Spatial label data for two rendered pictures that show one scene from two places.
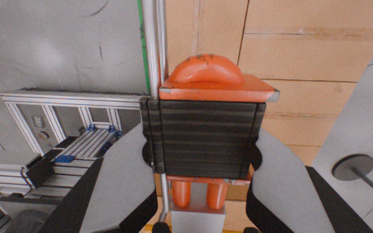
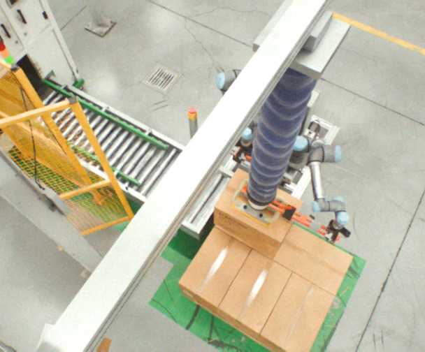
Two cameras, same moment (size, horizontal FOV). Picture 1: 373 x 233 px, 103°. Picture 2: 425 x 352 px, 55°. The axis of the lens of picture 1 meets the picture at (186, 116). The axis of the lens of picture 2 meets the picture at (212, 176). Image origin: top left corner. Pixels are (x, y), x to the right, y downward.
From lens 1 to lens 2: 310 cm
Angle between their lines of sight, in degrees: 23
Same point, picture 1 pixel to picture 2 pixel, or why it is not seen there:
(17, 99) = (330, 134)
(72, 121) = not seen: hidden behind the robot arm
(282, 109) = (260, 290)
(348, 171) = not seen: outside the picture
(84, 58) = (332, 193)
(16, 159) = not seen: hidden behind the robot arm
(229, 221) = (276, 226)
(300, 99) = (263, 302)
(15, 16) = (373, 172)
